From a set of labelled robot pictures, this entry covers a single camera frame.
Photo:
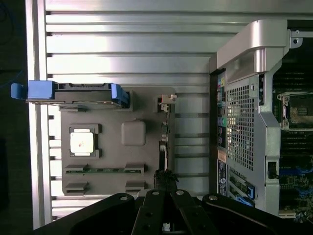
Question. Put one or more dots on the blue card retention clip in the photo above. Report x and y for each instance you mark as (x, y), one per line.
(244, 202)
(252, 193)

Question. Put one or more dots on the black intrusion switch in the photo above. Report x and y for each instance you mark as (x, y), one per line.
(272, 169)

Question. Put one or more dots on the green motherboard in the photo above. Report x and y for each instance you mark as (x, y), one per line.
(296, 147)

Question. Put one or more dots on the green RAM stick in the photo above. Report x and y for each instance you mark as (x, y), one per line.
(105, 170)

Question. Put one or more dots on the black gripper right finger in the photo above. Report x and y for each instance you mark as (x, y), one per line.
(195, 215)

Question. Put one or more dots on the open black grey PC case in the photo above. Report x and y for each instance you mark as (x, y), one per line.
(244, 137)

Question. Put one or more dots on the grey plastic parts rack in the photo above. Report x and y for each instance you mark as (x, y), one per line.
(115, 156)

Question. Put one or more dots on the hard disk in blue carrier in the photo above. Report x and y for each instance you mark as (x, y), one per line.
(39, 89)

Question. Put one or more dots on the CPU socket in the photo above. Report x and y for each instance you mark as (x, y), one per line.
(298, 110)

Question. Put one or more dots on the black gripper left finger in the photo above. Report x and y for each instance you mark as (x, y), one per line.
(110, 213)

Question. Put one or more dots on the silver CPU chip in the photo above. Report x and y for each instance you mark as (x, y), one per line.
(82, 142)

